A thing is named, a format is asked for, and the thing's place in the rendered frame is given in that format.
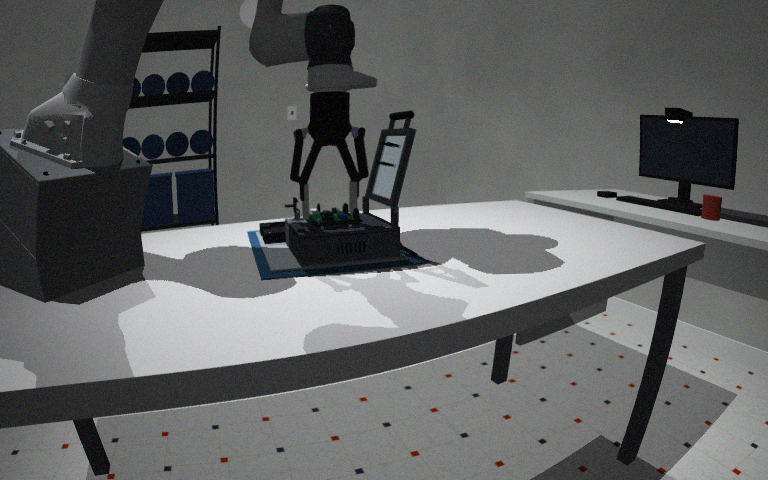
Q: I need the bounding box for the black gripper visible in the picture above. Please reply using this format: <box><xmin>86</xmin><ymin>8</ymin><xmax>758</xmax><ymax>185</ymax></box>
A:
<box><xmin>290</xmin><ymin>91</ymin><xmax>369</xmax><ymax>220</ymax></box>

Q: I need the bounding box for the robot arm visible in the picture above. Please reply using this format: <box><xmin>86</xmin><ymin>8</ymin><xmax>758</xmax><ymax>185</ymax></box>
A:
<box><xmin>10</xmin><ymin>0</ymin><xmax>377</xmax><ymax>168</ymax></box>

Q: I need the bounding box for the green circuit board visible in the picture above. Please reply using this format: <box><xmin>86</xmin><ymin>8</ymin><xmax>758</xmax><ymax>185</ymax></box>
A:
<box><xmin>310</xmin><ymin>208</ymin><xmax>356</xmax><ymax>223</ymax></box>

